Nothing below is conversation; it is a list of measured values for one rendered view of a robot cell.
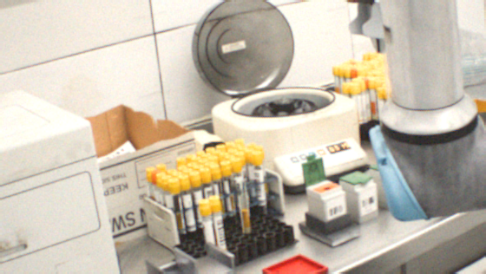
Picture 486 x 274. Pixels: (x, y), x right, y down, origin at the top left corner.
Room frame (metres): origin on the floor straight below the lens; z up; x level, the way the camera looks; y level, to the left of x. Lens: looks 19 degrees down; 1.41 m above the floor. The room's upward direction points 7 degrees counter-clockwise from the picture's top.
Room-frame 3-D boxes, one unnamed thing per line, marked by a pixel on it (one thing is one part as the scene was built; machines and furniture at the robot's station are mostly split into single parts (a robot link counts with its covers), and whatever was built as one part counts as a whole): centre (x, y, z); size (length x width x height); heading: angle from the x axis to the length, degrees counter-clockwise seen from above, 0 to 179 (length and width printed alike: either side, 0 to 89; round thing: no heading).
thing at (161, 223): (1.24, 0.07, 0.91); 0.20 x 0.10 x 0.07; 122
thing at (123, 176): (1.36, 0.26, 0.95); 0.29 x 0.25 x 0.15; 32
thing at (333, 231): (1.16, -0.10, 0.89); 0.09 x 0.05 x 0.04; 30
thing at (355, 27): (1.33, -0.21, 1.16); 0.06 x 0.03 x 0.09; 117
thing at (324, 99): (1.50, -0.08, 0.94); 0.30 x 0.24 x 0.12; 23
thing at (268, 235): (1.14, 0.04, 0.93); 0.17 x 0.09 x 0.11; 122
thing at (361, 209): (1.21, -0.16, 0.91); 0.05 x 0.04 x 0.07; 32
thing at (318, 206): (1.16, -0.10, 0.92); 0.05 x 0.04 x 0.06; 30
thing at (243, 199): (1.15, 0.02, 0.93); 0.01 x 0.01 x 0.10; 32
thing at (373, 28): (1.30, -0.22, 1.16); 0.06 x 0.03 x 0.09; 117
